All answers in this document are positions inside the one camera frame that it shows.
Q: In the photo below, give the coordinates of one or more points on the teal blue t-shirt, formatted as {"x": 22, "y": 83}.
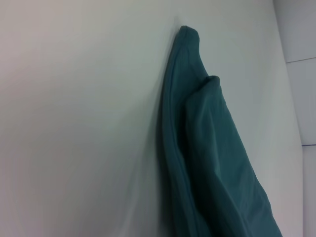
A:
{"x": 209, "y": 148}

